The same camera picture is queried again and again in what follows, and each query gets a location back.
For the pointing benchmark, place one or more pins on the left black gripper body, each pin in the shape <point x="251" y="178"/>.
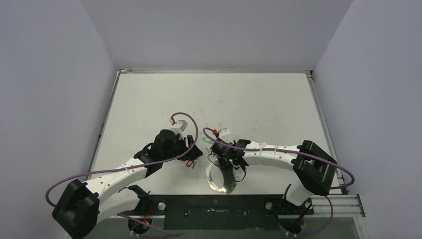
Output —
<point x="178" y="147"/>

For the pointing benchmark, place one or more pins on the green tagged key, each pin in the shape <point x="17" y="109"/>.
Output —
<point x="207" y="140"/>

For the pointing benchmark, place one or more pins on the red tagged key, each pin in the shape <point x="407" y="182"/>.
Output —
<point x="192" y="164"/>

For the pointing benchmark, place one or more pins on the metal key holder ring plate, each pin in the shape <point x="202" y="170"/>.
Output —
<point x="221" y="180"/>

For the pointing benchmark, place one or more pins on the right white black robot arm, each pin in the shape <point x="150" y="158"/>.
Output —
<point x="314" y="168"/>

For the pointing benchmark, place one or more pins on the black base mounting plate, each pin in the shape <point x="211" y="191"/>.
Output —
<point x="221" y="212"/>

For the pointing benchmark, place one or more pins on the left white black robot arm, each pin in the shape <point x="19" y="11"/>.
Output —
<point x="84" y="204"/>

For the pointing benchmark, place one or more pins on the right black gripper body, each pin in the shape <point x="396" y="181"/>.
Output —
<point x="219" y="150"/>

